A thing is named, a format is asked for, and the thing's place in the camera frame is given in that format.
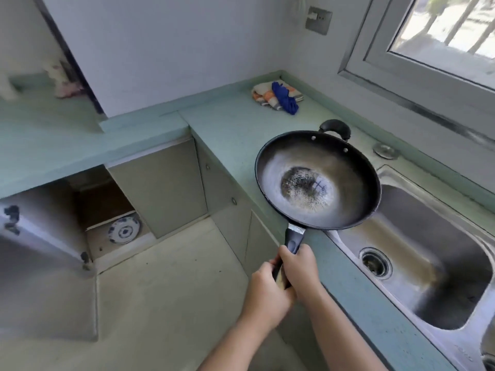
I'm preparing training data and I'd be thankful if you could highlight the person's left hand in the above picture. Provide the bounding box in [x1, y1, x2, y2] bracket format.
[238, 256, 297, 331]

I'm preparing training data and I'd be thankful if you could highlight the person's right forearm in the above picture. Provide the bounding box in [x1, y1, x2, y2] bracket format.
[297, 284, 388, 371]

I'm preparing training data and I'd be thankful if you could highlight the beige cabinet door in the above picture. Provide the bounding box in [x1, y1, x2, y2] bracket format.
[196, 145, 253, 276]
[106, 138, 209, 239]
[244, 211, 280, 276]

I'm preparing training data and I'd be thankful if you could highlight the black wok with handle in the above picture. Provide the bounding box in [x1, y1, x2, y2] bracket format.
[254, 119, 382, 291]

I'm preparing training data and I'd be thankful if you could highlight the blue cloth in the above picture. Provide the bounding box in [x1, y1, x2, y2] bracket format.
[271, 81, 299, 115]

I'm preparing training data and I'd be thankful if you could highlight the person's right hand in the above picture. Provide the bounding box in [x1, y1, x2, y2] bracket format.
[278, 243, 323, 302]

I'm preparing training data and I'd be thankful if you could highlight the window with grey frame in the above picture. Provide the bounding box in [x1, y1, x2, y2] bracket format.
[338, 0, 495, 142]

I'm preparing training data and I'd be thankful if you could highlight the pink white plastic bag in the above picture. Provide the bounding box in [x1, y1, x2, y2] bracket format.
[43, 62, 84, 99]

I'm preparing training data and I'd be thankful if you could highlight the person's left forearm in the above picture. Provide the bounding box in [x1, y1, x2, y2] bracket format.
[197, 316, 276, 371]

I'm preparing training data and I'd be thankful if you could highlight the stainless steel sink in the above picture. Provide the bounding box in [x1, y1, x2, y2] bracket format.
[326, 165, 495, 371]

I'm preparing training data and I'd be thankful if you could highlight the blue white patterned plate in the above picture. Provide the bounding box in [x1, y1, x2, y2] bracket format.
[108, 216, 141, 245]

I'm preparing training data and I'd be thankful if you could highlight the sink drain strainer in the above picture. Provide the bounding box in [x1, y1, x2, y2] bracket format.
[358, 247, 393, 280]

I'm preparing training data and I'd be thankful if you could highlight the round metal tap hole cover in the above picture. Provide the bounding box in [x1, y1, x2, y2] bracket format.
[373, 143, 400, 159]

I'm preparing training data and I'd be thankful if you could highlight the open cabinet door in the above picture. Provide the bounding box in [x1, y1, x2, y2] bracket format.
[0, 205, 98, 341]

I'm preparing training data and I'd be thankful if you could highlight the striped orange white cloth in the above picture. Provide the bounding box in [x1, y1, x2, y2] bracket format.
[252, 80, 304, 111]

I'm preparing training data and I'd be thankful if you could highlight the grey wall switch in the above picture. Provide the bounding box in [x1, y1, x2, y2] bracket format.
[305, 6, 333, 36]

